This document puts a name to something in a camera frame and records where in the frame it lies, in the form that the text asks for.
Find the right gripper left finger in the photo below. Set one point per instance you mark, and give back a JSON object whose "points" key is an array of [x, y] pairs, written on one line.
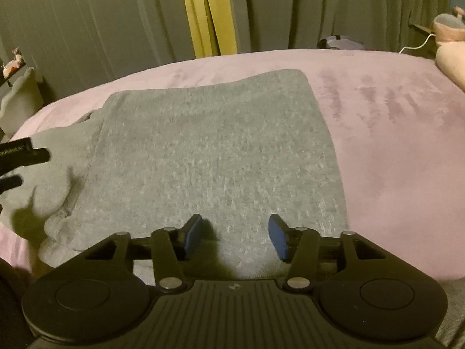
{"points": [[169, 247]]}

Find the small white grey object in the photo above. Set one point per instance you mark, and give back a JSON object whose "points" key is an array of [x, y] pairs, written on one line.
{"points": [[340, 42]]}

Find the pink fleece bed blanket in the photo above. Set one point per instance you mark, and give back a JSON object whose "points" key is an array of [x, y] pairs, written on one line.
{"points": [[396, 123]]}

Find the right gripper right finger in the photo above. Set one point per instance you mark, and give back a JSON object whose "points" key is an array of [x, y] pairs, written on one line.
{"points": [[299, 247]]}

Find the grey sweatpants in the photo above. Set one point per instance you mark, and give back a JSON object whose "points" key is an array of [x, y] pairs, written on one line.
{"points": [[234, 153]]}

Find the yellow curtain stripe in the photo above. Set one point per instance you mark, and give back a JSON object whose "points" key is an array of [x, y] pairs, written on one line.
{"points": [[212, 27]]}

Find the grey bedside cloth item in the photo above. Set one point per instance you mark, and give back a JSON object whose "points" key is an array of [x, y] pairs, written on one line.
{"points": [[23, 101]]}

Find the pink pillow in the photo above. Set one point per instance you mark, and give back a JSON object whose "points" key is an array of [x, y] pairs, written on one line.
{"points": [[450, 59]]}

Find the grey curtain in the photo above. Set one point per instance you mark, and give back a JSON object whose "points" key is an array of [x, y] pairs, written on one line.
{"points": [[78, 44]]}

